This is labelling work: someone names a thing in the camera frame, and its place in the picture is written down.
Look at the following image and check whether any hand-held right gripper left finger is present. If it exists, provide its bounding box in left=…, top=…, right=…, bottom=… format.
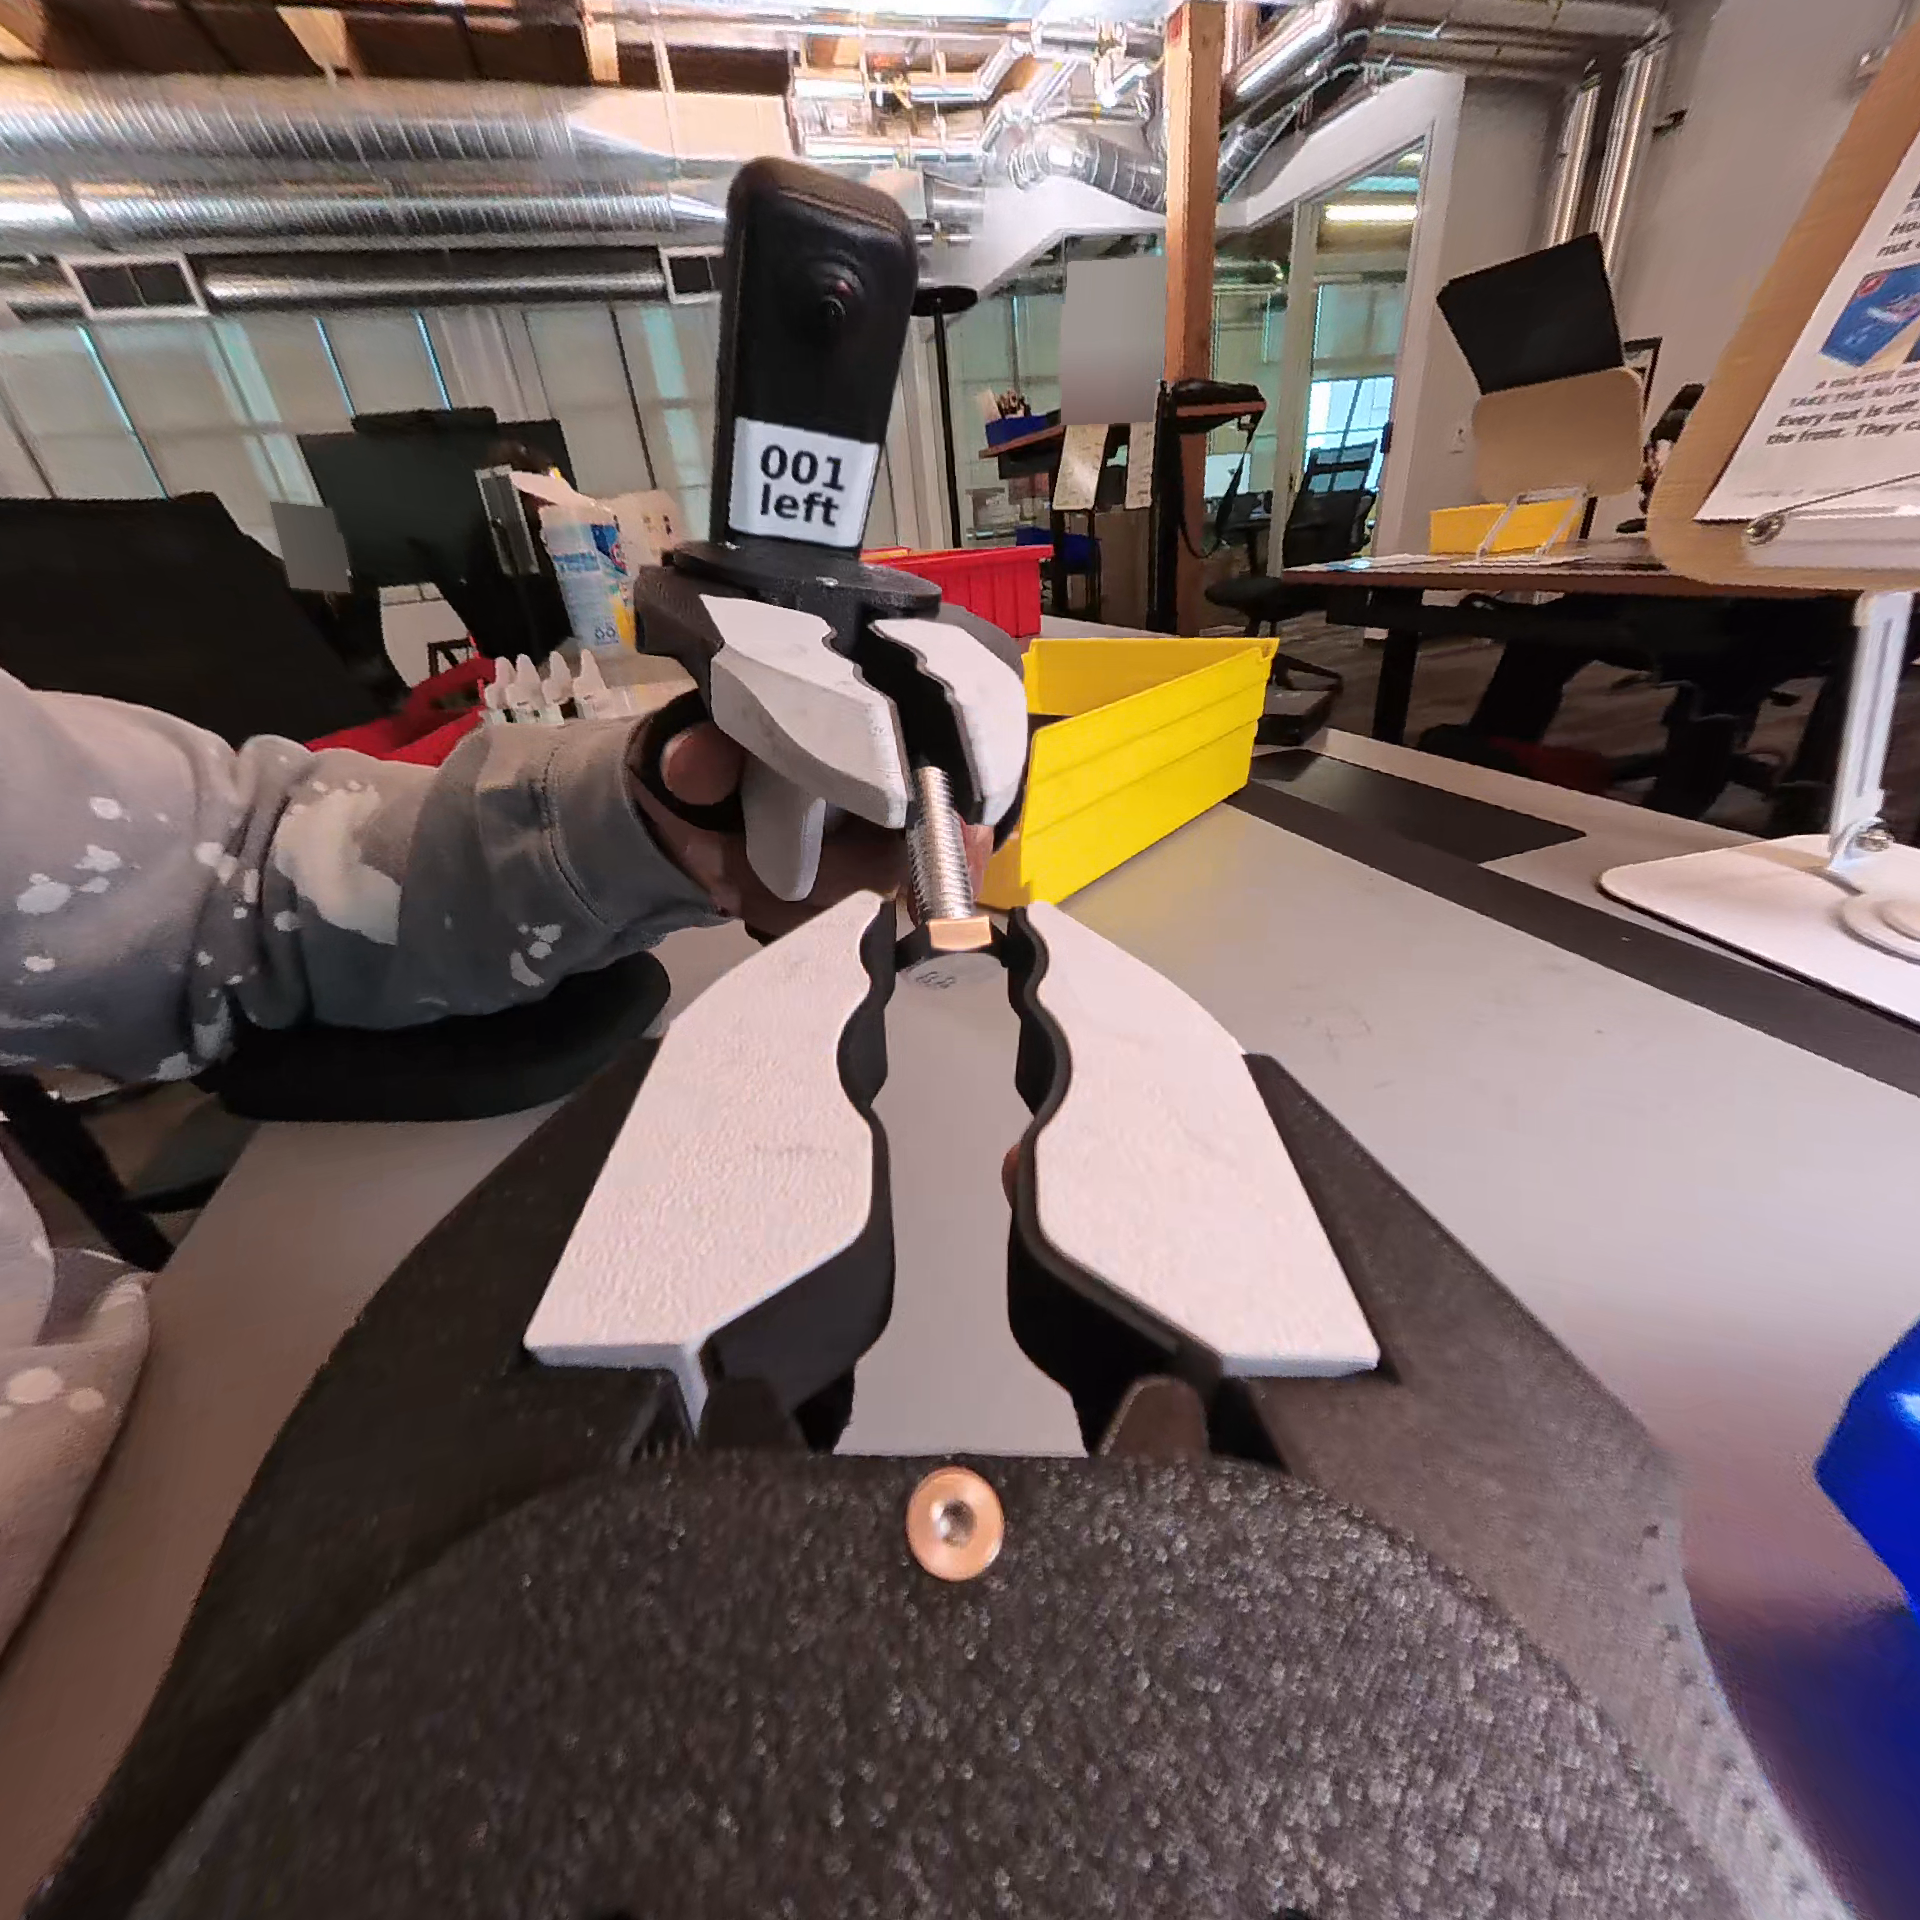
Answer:
left=524, top=898, right=904, bottom=1436

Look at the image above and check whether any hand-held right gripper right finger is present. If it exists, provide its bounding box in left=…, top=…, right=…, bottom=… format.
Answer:
left=1004, top=901, right=1386, bottom=1440

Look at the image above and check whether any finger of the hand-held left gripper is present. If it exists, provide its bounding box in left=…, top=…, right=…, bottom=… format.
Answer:
left=872, top=621, right=1033, bottom=840
left=696, top=594, right=916, bottom=901

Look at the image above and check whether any silver hex bolt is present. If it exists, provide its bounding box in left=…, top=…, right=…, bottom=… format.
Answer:
left=913, top=758, right=990, bottom=925

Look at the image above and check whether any yellow plastic bin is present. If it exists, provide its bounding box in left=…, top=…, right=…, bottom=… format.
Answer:
left=977, top=632, right=1285, bottom=910

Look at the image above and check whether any blue plastic bin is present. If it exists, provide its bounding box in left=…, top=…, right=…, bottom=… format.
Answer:
left=1820, top=1323, right=1920, bottom=1608

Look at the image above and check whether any person's left forearm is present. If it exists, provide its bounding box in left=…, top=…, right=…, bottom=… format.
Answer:
left=0, top=667, right=722, bottom=1082

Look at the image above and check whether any red plastic bin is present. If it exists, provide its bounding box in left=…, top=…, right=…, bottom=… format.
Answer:
left=872, top=543, right=1062, bottom=640

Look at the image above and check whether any white plastic bottle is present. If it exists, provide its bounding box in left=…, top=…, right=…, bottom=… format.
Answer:
left=540, top=509, right=639, bottom=659

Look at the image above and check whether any row of small white parts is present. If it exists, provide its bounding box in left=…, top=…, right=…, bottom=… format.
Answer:
left=478, top=652, right=634, bottom=731

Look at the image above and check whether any black office chair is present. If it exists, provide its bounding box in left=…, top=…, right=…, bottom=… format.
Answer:
left=0, top=942, right=681, bottom=1277
left=1199, top=449, right=1381, bottom=740

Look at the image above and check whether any red plastic tub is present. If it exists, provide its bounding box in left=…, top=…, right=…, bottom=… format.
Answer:
left=302, top=658, right=499, bottom=769

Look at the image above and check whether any wooden desk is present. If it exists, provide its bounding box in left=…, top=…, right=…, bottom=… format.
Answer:
left=1285, top=548, right=1865, bottom=827

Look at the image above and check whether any black computer monitor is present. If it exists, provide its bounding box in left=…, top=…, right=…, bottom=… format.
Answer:
left=1439, top=238, right=1632, bottom=400

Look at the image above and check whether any instruction sheet stand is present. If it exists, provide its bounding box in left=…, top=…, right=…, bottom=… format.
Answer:
left=1601, top=45, right=1920, bottom=1025

